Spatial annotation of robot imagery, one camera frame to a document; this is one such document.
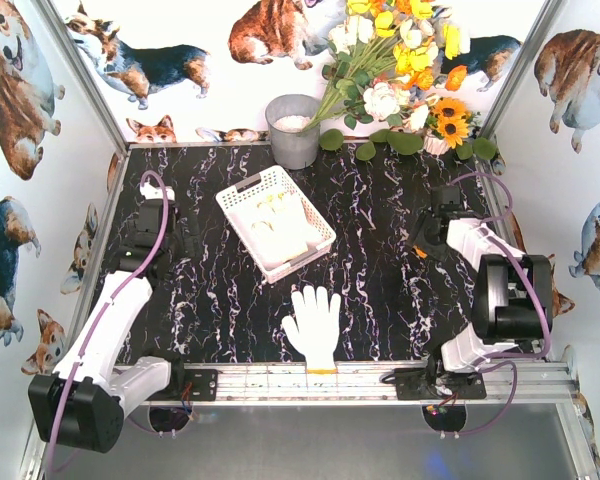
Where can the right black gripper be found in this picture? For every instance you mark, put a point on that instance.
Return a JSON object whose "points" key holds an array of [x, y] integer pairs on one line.
{"points": [[427, 239]]}

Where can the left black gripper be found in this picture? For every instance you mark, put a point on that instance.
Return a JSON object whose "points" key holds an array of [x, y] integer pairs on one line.
{"points": [[181, 232]]}

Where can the blue dotted work glove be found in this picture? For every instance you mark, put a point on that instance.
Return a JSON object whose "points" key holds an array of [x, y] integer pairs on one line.
{"points": [[420, 253]]}

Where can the cream knit glove pair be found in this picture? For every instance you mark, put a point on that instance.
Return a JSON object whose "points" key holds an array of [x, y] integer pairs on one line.
{"points": [[279, 228]]}

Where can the white glove blue finger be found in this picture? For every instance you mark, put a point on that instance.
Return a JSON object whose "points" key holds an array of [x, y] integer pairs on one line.
{"points": [[314, 329]]}

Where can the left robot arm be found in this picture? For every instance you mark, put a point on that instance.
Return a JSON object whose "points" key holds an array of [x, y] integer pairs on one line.
{"points": [[83, 402]]}

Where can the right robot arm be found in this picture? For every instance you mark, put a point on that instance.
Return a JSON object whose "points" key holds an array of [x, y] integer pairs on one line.
{"points": [[513, 296]]}

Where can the small sunflower pot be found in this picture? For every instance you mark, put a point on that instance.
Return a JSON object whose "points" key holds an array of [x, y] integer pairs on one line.
{"points": [[449, 125]]}

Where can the grey metal bucket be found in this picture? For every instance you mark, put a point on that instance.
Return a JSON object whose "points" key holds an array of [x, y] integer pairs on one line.
{"points": [[294, 139]]}

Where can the artificial flower bouquet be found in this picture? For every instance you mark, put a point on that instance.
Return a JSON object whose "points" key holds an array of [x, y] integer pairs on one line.
{"points": [[386, 56]]}

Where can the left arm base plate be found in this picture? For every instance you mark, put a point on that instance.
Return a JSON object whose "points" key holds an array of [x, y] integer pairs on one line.
{"points": [[195, 385]]}

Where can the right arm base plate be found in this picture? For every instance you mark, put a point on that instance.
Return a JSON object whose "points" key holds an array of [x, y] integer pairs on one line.
{"points": [[417, 385]]}

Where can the aluminium front rail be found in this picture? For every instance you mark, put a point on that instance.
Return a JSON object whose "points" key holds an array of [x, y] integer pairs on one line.
{"points": [[353, 383]]}

